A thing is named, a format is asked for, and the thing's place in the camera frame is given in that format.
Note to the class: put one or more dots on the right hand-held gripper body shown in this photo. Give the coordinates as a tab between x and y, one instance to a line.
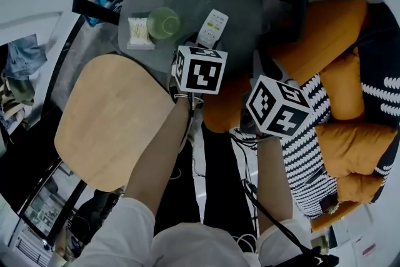
278	109

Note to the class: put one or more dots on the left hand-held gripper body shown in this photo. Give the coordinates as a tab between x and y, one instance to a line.
203	75

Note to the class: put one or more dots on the white remote control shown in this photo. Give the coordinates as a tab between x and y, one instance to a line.
214	25

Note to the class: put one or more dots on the green plastic cup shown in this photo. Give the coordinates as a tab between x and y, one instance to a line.
164	23

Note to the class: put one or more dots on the clear cotton swab packet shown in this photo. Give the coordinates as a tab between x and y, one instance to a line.
139	32

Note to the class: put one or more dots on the person's right forearm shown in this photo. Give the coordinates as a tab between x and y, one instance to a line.
275	184

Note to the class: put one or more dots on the person's left forearm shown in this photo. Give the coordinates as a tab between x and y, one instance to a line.
156	159

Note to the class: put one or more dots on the oval wooden table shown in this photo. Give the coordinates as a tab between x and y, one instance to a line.
109	118

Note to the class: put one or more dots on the silver wrist bangle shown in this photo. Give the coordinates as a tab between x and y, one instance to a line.
187	97

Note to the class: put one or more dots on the orange cushion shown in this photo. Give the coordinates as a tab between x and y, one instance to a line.
353	156
343	87

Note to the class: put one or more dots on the person's black trousers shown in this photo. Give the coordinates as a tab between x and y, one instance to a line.
218	184

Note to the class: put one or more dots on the dark plastic bin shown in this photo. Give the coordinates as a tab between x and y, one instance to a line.
103	3

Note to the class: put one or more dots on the person's white shirt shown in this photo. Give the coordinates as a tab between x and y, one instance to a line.
193	247

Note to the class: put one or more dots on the blue denim garment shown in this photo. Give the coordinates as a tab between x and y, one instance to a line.
26	56

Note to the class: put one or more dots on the olive green garment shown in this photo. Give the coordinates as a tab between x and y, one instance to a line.
18	90

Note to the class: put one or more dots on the beige tote bag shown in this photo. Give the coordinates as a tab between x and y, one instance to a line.
12	115

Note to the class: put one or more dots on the black glass-door cabinet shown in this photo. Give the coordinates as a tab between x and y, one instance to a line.
47	206

